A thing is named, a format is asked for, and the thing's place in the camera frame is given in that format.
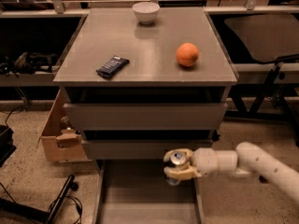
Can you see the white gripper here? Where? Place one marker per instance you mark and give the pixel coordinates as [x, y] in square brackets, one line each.
[204, 161]

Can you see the redbull can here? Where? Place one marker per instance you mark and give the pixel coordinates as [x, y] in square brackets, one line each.
[173, 159]

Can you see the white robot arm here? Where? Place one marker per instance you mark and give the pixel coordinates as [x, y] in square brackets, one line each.
[246, 160]

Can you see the grey middle drawer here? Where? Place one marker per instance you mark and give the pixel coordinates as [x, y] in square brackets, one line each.
[136, 150]

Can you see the grey drawer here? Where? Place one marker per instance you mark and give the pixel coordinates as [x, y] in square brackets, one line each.
[146, 116]
[136, 150]
[137, 192]

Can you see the grey bottom drawer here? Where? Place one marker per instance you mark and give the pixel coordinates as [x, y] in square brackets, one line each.
[137, 192]

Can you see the grey drawer cabinet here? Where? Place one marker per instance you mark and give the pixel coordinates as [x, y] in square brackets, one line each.
[153, 75]

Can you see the grey top drawer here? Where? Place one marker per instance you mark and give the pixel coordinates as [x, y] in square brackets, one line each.
[146, 116]

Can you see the orange fruit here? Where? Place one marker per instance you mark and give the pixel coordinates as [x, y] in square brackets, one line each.
[187, 54]

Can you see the dark blue snack bar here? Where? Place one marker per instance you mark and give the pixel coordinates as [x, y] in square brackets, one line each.
[112, 67]

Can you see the cardboard box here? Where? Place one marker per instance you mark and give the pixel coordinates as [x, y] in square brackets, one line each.
[58, 138]

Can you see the black office chair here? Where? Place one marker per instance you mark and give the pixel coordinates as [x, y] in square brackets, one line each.
[264, 49]

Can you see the white bowl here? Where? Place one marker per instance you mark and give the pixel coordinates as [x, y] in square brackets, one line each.
[146, 12]

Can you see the black box at left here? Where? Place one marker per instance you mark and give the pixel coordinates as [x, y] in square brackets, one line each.
[6, 143]

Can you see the black headphones on shelf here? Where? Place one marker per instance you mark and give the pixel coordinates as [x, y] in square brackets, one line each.
[29, 63]

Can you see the black stand with cables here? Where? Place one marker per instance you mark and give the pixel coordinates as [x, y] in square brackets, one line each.
[51, 208]

